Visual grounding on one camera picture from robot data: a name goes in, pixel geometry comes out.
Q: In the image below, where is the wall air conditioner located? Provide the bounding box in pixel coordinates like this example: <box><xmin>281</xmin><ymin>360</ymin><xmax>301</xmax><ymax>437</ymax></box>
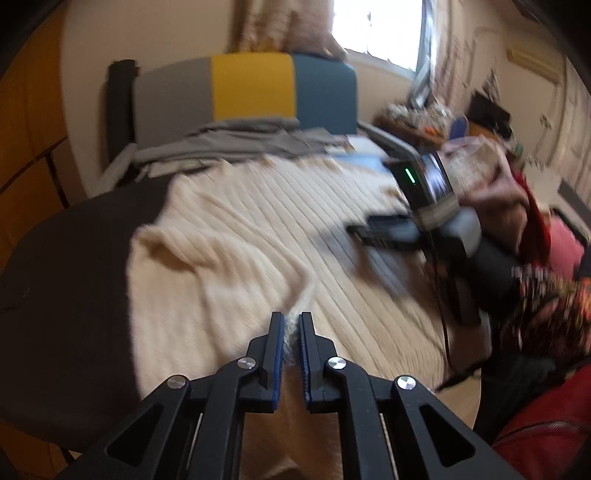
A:
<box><xmin>506</xmin><ymin>47</ymin><xmax>564</xmax><ymax>85</ymax></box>

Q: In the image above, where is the pink knitted garment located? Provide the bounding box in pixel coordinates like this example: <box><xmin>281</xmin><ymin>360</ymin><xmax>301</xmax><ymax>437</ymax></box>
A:
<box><xmin>438</xmin><ymin>136</ymin><xmax>508</xmax><ymax>197</ymax></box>

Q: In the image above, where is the blue chair back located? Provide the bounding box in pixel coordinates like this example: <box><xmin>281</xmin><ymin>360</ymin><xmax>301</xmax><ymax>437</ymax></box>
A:
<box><xmin>449</xmin><ymin>115</ymin><xmax>470</xmax><ymax>140</ymax></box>

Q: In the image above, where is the black rolled mat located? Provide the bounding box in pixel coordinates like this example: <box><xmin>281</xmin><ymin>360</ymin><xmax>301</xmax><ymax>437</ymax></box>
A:
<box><xmin>105</xmin><ymin>59</ymin><xmax>138</xmax><ymax>162</ymax></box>

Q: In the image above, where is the cream knitted sweater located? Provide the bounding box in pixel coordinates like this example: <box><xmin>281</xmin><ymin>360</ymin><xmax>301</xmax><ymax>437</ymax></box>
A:
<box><xmin>125</xmin><ymin>154</ymin><xmax>483</xmax><ymax>480</ymax></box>

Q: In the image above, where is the cluttered wooden desk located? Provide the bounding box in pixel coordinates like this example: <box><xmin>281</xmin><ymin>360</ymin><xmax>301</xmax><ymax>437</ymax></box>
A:
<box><xmin>372</xmin><ymin>98</ymin><xmax>472</xmax><ymax>153</ymax></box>

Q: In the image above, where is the grey cloth on bed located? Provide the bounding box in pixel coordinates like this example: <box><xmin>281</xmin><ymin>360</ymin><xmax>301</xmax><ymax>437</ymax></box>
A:
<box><xmin>133</xmin><ymin>116</ymin><xmax>349</xmax><ymax>166</ymax></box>

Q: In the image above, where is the black monitor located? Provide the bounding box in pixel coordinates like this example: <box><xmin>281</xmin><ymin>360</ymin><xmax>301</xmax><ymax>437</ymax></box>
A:
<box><xmin>466</xmin><ymin>90</ymin><xmax>513</xmax><ymax>140</ymax></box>

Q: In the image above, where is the person's right hand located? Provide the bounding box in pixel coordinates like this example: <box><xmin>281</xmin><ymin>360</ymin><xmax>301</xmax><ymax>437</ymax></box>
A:
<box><xmin>460</xmin><ymin>172</ymin><xmax>530</xmax><ymax>254</ymax></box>

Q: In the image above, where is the red bag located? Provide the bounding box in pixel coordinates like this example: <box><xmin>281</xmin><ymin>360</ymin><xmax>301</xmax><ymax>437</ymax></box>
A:
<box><xmin>493</xmin><ymin>366</ymin><xmax>591</xmax><ymax>479</ymax></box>

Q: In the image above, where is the patterned window curtain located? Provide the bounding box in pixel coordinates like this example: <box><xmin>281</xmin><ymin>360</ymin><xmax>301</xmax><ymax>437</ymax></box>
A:
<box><xmin>229</xmin><ymin>0</ymin><xmax>346</xmax><ymax>61</ymax></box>

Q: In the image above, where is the wooden wardrobe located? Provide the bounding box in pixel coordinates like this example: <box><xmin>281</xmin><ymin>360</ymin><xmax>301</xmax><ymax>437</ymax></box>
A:
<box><xmin>1</xmin><ymin>2</ymin><xmax>87</xmax><ymax>265</ymax></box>

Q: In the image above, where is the grey yellow blue headboard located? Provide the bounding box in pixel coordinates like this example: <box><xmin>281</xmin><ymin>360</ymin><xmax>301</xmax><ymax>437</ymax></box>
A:
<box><xmin>132</xmin><ymin>53</ymin><xmax>358</xmax><ymax>148</ymax></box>

